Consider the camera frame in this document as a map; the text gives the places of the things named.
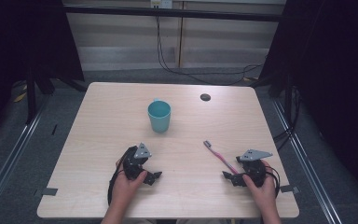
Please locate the white wall outlet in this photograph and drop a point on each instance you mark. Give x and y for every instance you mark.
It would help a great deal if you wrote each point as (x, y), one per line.
(161, 3)

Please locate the person's right hand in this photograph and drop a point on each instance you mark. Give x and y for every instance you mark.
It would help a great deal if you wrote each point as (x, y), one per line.
(265, 193)

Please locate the yellow floor scrap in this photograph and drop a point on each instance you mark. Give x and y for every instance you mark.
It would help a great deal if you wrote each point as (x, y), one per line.
(20, 97)

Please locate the dark round table grommet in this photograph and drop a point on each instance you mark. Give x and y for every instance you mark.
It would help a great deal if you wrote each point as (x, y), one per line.
(205, 97)

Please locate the person's left hand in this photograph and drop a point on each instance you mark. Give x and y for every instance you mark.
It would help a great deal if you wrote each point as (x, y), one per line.
(125, 190)

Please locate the grey tape strip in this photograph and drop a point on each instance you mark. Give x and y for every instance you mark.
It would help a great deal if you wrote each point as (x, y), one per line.
(287, 188)
(49, 191)

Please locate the black stand post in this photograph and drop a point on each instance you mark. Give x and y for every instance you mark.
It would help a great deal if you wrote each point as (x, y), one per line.
(31, 96)

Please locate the pink toothbrush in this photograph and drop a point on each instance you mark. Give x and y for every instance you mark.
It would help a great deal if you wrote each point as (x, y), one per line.
(219, 154)

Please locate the metal floor rail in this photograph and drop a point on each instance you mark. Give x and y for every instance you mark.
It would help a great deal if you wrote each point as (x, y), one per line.
(310, 178)
(9, 159)

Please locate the teal cup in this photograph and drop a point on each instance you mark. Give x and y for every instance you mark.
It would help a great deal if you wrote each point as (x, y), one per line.
(159, 119)

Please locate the black curtain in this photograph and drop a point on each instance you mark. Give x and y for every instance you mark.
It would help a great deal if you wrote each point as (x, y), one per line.
(12, 46)
(338, 77)

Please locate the black horizontal bar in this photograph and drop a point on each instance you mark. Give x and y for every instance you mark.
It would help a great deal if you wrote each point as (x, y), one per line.
(167, 13)

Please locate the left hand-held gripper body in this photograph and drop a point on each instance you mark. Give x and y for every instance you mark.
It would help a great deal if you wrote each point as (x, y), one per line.
(134, 163)

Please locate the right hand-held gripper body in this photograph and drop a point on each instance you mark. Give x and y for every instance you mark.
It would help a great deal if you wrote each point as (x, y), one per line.
(254, 169)

